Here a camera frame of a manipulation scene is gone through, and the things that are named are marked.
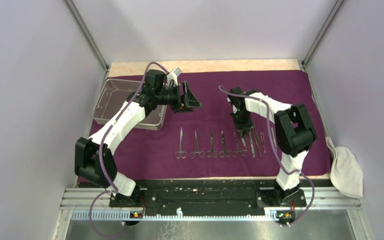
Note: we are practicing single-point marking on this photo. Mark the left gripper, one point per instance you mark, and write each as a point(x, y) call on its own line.
point(190, 99)

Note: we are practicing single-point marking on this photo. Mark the thin scalpel handle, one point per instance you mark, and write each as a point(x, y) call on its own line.
point(273, 134)

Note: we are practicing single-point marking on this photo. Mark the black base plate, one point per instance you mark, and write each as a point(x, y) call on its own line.
point(213, 198)

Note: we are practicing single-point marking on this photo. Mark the surgical clamp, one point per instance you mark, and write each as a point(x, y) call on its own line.
point(196, 153)

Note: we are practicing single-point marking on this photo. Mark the white crumpled cloth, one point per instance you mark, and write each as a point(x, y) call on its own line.
point(346, 174)

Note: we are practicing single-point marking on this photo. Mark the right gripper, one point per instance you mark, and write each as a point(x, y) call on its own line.
point(242, 129)

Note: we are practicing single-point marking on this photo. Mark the small metal scissors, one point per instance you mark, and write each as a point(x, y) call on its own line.
point(212, 153)

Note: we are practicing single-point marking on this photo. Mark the short metal tweezers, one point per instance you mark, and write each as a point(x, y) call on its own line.
point(263, 142)

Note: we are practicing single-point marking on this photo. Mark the small curved hemostat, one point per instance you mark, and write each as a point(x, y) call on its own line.
point(238, 151)

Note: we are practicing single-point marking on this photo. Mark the metal mesh instrument tray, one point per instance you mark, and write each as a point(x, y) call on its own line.
point(112, 97)

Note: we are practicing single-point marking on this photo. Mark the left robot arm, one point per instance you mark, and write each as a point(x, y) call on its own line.
point(94, 155)

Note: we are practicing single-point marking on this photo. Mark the grey cable duct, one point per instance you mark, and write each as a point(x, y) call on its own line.
point(127, 215)

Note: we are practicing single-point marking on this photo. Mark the metal spatula handle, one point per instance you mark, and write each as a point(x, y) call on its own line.
point(252, 149)

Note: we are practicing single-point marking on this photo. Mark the long metal tweezers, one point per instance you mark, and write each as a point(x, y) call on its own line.
point(255, 135)

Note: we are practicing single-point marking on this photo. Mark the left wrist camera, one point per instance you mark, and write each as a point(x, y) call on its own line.
point(172, 77)

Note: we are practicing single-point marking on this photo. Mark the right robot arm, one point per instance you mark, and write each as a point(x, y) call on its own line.
point(294, 133)

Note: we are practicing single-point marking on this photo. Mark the surgical scissors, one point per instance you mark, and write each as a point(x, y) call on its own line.
point(224, 153)

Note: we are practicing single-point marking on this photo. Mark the maroon wrap cloth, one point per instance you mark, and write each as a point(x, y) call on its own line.
point(150, 154)

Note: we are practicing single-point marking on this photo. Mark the surgical forceps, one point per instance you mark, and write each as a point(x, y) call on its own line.
point(180, 154)

